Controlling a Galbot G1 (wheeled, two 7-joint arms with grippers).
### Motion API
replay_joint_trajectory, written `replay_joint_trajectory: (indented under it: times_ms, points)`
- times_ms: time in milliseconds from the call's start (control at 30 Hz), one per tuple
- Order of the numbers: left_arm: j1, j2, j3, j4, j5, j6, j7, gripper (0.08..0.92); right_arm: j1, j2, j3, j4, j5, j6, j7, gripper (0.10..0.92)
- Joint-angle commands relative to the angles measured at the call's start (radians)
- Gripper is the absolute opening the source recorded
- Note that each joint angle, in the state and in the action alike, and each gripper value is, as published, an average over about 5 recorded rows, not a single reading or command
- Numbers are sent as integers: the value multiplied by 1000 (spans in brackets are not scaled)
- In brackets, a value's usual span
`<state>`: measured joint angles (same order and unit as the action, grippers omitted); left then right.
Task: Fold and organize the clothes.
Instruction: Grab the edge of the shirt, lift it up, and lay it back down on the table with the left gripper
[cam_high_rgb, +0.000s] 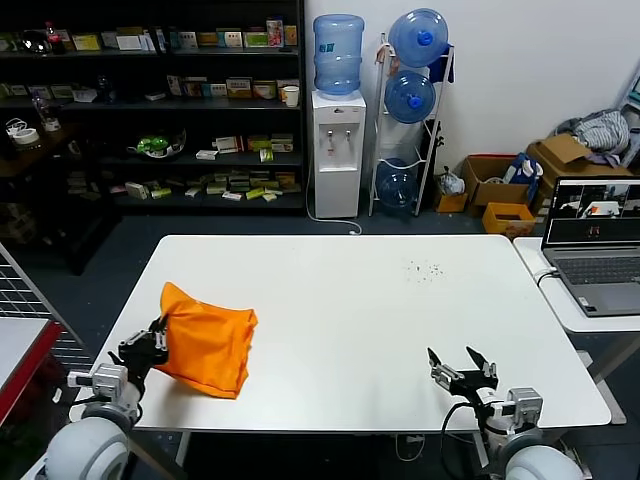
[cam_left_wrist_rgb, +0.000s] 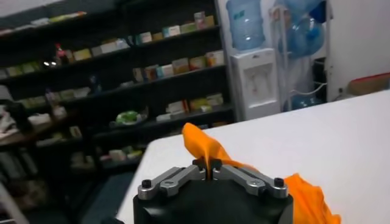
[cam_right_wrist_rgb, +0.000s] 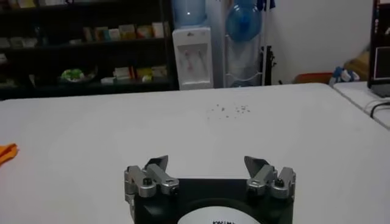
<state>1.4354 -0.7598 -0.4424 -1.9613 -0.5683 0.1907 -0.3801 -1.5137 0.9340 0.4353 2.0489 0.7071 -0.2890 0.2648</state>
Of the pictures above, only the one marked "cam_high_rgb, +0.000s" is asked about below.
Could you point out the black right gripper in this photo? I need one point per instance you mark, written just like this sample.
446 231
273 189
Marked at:
470 381

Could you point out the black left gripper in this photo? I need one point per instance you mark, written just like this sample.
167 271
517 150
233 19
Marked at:
142 352

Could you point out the orange t-shirt with white print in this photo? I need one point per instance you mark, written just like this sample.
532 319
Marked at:
210 345

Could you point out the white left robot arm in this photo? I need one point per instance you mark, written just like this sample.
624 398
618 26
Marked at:
90 445

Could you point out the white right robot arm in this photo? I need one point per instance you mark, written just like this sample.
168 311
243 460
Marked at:
535 460

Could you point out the pile of grey clothes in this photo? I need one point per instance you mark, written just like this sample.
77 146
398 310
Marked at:
602 130

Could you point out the large white table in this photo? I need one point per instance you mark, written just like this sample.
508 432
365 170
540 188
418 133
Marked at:
350 325

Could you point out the small white side table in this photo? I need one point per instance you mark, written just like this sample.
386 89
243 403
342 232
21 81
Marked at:
535 260

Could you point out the red edged white table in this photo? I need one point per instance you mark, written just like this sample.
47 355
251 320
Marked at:
20 350

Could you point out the orange cardboard box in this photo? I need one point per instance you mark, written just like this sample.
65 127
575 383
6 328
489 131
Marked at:
510 222

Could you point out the grey laptop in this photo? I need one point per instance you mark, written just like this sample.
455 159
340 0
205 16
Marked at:
595 272

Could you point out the small yellow cardboard box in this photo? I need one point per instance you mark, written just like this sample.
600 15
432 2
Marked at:
450 204

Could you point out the open brown cardboard box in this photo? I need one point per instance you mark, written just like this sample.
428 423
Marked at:
492 192

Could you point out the crumpled plastic bag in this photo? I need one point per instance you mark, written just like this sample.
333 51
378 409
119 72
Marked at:
451 182

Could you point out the flat white medicine box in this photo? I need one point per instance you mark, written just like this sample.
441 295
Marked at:
207 154

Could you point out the bowl with green items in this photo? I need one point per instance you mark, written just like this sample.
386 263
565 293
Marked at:
155 146

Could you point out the white red medicine box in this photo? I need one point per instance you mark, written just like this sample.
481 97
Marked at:
230 145

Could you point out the blue white bag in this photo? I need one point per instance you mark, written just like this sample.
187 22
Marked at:
522 170

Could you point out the dark wooden desk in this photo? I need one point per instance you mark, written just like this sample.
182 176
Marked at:
30 160

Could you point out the black stand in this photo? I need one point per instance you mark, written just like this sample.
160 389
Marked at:
434 145

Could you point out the black shelf unit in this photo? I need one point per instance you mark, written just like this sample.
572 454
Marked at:
150 106

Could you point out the white jug rack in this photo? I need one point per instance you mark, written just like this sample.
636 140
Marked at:
375 150

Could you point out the white water dispenser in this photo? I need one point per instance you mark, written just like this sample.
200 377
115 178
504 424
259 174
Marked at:
338 165

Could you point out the large brown cardboard box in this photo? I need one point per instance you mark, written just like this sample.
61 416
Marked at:
562 150

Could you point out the white tape roll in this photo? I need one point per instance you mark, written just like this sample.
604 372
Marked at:
24 135

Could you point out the clear plastic bottle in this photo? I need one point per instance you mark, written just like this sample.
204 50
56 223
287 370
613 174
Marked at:
47 115

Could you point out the dark blue bottle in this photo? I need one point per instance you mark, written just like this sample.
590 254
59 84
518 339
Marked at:
106 90

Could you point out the white paper cup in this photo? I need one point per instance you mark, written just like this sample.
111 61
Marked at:
291 97

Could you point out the large white carton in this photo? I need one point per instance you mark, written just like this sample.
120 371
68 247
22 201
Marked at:
132 42

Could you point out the yellow medicine box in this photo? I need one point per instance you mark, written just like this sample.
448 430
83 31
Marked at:
87 42

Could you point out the dark blue hanging cloth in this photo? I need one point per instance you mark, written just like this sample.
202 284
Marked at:
442 65

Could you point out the cola bottle red cap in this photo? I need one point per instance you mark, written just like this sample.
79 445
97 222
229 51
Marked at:
56 40

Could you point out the shiny glass bowl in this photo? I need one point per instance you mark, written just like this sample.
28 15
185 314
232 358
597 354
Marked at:
34 44

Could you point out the pink medicine box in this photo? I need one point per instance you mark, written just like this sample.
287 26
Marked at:
275 34

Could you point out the blue water jug on dispenser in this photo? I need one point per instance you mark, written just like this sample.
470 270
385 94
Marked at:
338 55

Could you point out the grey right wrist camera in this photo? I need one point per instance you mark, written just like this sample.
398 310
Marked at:
520 405

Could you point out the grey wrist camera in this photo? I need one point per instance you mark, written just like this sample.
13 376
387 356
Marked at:
520 405
102 380

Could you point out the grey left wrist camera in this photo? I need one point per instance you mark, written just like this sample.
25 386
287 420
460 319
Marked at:
102 380

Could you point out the light grey metal frame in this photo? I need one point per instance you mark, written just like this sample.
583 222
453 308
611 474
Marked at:
632 95

